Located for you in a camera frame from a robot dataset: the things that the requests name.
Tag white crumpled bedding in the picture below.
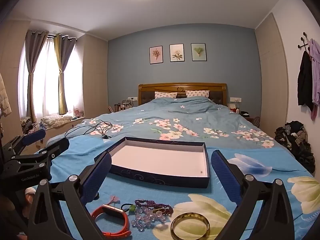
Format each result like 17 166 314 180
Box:
40 115 73 128

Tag person's left forearm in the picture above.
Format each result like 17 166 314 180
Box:
24 187 37 205

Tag blue floral duvet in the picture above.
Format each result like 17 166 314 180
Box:
46 96 292 153

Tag clear crystal bead bracelet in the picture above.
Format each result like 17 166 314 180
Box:
131 209 167 229

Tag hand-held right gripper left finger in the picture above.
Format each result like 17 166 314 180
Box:
27 152 112 240

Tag pink flower hair tie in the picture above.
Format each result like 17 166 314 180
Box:
106 195 120 207

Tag grey and olive curtain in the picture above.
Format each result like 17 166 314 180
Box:
24 29 49 123
54 34 77 115

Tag green bead black cord bracelet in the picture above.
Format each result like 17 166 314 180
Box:
121 203 137 214

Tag dotted white pillow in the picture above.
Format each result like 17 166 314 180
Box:
185 90 210 98
154 91 178 99

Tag purple bead bracelet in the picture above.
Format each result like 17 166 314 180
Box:
134 199 174 217

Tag orange smart watch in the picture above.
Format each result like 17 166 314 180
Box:
90 204 132 238

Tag quilted cream jacket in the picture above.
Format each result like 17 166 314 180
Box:
0 72 12 117

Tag dark blue box lid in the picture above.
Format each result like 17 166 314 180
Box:
94 136 210 189

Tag bright blue flower blanket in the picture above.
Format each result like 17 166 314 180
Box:
46 136 317 240

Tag black jacket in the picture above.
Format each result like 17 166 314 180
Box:
297 51 314 112

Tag green framed flower picture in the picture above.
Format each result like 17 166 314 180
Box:
191 43 208 62

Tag black wall coat rack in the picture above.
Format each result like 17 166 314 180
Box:
297 32 310 53

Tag patterned cloth pile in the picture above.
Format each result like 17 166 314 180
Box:
21 116 38 133

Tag pink framed flower picture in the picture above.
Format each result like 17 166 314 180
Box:
149 46 163 65

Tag sheer white curtain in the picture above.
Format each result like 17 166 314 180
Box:
19 36 84 120

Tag white framed flower picture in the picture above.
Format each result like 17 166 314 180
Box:
169 44 184 62

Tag purple garment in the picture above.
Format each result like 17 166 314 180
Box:
307 39 320 121

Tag gold bangle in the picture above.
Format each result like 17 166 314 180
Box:
170 212 211 239

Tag black cables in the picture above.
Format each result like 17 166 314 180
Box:
64 121 113 139

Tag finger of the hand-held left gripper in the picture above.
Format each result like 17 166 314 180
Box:
2 129 47 155
5 137 70 167

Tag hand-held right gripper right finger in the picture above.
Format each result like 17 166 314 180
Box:
211 149 295 240

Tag pile of dark clothes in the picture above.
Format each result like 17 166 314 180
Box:
274 120 315 173

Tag wooden headboard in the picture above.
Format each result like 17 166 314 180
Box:
138 83 228 107

